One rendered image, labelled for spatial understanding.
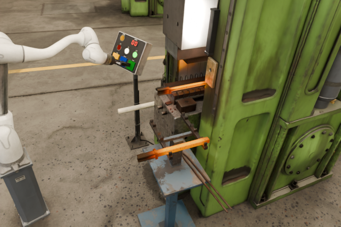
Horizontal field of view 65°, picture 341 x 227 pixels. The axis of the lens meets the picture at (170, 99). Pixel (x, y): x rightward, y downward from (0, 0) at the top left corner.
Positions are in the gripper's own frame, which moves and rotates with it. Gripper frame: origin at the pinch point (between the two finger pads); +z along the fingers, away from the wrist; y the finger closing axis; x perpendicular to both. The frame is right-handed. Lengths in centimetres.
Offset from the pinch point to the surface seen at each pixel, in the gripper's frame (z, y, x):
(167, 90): -0.4, 46.1, -3.8
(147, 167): 51, 25, -90
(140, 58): 5.5, 6.5, 8.8
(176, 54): -16, 53, 23
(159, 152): -46, 86, -27
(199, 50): -4, 60, 30
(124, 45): 5.5, -15.1, 12.3
